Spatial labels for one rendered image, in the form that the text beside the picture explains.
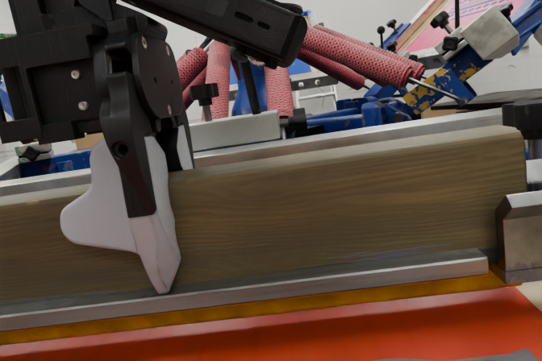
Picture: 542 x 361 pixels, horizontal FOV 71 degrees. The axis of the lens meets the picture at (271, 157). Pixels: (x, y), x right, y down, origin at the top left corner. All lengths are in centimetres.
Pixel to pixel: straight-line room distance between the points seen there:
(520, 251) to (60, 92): 26
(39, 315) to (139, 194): 11
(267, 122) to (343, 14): 400
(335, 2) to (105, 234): 432
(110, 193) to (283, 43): 12
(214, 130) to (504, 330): 37
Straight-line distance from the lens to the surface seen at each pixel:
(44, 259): 28
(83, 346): 31
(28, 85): 23
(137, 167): 19
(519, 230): 25
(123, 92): 20
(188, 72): 91
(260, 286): 23
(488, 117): 48
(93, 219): 23
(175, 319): 27
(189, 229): 23
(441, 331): 25
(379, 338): 25
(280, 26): 21
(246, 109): 99
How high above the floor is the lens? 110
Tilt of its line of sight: 9 degrees down
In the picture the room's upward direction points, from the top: 9 degrees counter-clockwise
